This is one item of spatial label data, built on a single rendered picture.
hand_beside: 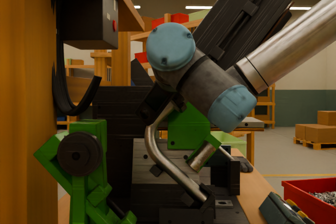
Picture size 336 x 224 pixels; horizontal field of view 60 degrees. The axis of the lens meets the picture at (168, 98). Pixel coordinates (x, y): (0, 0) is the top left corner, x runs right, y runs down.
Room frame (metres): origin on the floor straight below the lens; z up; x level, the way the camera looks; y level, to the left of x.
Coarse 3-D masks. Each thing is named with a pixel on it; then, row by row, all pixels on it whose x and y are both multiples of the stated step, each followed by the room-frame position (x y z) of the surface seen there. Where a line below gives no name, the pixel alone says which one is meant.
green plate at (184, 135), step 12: (192, 108) 0.79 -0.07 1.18; (168, 120) 0.79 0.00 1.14; (180, 120) 0.78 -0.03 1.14; (192, 120) 0.78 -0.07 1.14; (204, 120) 0.78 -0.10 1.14; (168, 132) 0.78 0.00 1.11; (180, 132) 0.78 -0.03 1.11; (192, 132) 0.77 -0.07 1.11; (204, 132) 0.77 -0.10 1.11; (168, 144) 0.77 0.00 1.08; (180, 144) 0.77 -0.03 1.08; (192, 144) 0.77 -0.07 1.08
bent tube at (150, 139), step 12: (168, 108) 0.76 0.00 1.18; (156, 120) 0.75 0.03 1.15; (144, 132) 0.76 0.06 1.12; (156, 144) 0.75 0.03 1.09; (156, 156) 0.73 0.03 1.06; (168, 168) 0.72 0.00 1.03; (180, 180) 0.71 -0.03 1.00; (192, 180) 0.72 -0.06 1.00; (192, 192) 0.70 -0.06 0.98; (204, 192) 0.71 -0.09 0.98
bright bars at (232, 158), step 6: (222, 150) 0.91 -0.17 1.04; (228, 156) 0.91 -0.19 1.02; (234, 156) 0.95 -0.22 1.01; (228, 162) 0.93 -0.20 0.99; (234, 162) 0.90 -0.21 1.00; (228, 168) 0.93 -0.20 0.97; (234, 168) 0.90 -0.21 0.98; (228, 174) 0.93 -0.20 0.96; (234, 174) 0.90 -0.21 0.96; (228, 180) 0.93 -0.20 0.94; (234, 180) 0.90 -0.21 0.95; (228, 186) 0.93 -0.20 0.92; (234, 186) 0.90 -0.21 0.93; (234, 192) 0.90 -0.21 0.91
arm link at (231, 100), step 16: (208, 64) 0.45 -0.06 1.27; (192, 80) 0.44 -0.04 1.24; (208, 80) 0.43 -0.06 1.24; (224, 80) 0.44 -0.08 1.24; (192, 96) 0.45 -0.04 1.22; (208, 96) 0.43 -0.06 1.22; (224, 96) 0.43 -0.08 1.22; (240, 96) 0.43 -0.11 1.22; (208, 112) 0.44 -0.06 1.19; (224, 112) 0.43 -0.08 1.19; (240, 112) 0.42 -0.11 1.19; (224, 128) 0.44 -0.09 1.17
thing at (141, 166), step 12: (144, 144) 0.79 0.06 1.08; (144, 156) 0.78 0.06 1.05; (168, 156) 0.78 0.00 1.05; (180, 156) 0.77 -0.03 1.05; (132, 168) 0.78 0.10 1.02; (144, 168) 0.78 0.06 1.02; (180, 168) 0.77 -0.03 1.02; (132, 180) 0.77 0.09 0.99; (144, 180) 0.76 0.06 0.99; (156, 180) 0.76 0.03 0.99; (168, 180) 0.76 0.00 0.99
